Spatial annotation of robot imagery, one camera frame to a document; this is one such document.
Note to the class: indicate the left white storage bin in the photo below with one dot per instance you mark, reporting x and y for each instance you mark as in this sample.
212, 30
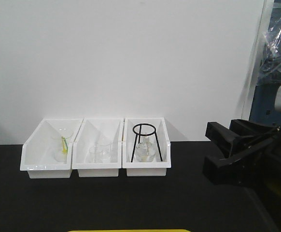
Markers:
37, 157

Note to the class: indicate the middle white storage bin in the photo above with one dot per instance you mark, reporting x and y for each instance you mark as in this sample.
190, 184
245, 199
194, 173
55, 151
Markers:
91, 131

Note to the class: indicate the small glass beakers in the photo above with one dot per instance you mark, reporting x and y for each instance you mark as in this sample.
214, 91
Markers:
101, 152

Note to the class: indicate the white storage bin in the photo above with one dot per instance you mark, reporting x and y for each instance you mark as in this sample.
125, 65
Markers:
37, 157
155, 168
91, 131

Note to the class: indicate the right white storage bin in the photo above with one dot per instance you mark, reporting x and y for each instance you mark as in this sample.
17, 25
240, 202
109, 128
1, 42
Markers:
155, 168

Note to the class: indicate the blue metal shelf rack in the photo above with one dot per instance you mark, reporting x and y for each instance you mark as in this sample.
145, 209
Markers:
266, 104

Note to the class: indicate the clear plastic bag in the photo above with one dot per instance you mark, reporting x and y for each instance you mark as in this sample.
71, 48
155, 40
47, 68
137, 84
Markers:
270, 68

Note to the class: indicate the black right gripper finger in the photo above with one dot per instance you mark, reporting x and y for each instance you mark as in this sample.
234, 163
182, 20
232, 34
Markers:
226, 140
250, 133

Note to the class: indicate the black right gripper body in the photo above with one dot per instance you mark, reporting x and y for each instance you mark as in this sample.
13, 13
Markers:
254, 165

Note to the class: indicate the glass flask in bin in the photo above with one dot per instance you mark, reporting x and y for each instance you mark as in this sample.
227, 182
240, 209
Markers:
145, 152

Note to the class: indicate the yellow plastic tray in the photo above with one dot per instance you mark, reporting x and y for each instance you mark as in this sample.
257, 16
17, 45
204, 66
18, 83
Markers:
135, 230

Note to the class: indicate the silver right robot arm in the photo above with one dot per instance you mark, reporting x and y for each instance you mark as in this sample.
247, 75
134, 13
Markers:
250, 152

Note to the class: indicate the black wire tripod stand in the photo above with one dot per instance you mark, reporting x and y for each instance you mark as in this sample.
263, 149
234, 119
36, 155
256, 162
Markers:
137, 130

